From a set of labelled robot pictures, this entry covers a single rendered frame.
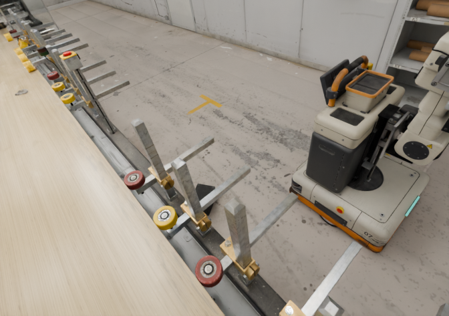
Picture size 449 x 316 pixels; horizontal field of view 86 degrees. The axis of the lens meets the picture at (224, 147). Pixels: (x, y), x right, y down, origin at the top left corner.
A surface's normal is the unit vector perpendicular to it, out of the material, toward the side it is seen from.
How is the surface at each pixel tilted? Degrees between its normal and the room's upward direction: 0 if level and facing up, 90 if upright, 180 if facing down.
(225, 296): 0
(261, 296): 0
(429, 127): 90
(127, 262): 0
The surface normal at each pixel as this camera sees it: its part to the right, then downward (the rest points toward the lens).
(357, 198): -0.12, -0.71
